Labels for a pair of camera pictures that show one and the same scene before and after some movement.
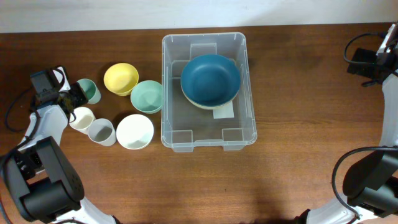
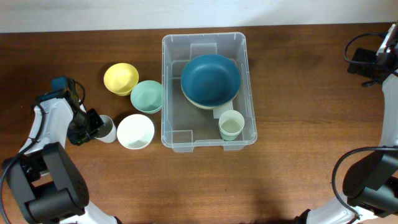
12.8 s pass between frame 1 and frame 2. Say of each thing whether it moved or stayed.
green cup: moved
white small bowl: stayed
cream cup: moved
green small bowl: stayed
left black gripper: moved
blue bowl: stayed
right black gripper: stayed
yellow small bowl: stayed
